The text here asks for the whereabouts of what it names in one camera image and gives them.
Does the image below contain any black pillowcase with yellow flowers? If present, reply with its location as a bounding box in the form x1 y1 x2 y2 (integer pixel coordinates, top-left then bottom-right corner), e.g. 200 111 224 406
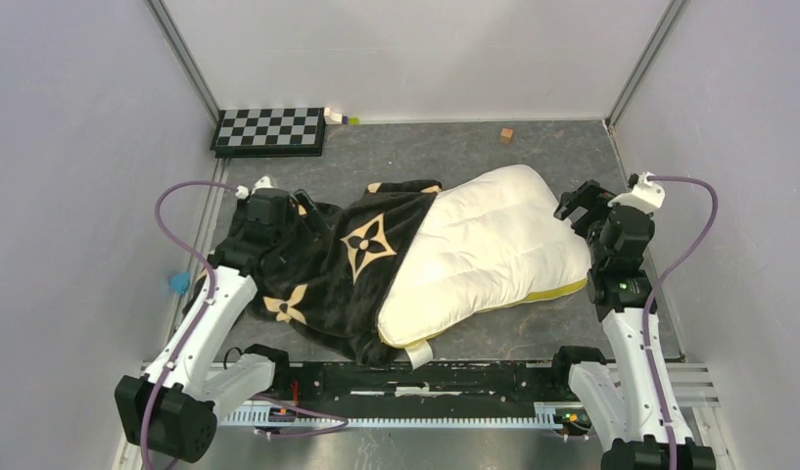
245 179 442 368

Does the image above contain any white pillow with yellow edge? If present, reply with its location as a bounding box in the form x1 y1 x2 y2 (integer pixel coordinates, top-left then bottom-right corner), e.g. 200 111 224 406
376 164 591 367

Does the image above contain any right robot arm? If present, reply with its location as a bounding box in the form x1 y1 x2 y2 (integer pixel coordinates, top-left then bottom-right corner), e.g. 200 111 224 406
549 172 717 469

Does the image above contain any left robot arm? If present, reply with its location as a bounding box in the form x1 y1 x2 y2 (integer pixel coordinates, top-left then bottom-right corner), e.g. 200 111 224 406
115 187 315 467

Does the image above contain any black white checkerboard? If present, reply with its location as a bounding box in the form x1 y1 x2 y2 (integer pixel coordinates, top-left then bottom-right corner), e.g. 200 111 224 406
211 107 326 158

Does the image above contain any small white block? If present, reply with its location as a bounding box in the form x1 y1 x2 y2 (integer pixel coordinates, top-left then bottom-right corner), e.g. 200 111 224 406
323 107 347 125

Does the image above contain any small wooden cube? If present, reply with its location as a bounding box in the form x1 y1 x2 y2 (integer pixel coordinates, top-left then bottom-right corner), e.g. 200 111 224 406
499 128 514 144

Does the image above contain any blue clip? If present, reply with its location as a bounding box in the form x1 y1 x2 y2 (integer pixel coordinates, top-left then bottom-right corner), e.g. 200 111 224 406
168 271 191 297

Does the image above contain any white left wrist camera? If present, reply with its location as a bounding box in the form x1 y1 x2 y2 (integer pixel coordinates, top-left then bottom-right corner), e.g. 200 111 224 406
252 175 278 194

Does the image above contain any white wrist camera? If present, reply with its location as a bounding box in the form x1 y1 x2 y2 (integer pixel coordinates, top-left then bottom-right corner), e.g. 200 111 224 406
252 175 278 194
608 172 665 214

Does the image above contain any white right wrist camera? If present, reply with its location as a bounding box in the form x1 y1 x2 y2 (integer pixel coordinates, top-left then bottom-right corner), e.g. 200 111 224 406
608 172 665 214

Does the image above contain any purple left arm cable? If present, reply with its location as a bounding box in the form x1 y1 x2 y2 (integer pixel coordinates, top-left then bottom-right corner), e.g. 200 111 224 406
138 180 252 470

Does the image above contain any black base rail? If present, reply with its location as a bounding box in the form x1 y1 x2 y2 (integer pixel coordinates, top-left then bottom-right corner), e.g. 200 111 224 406
264 360 578 419

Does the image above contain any white toothed cable duct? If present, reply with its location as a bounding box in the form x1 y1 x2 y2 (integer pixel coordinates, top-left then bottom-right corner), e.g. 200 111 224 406
220 401 591 431

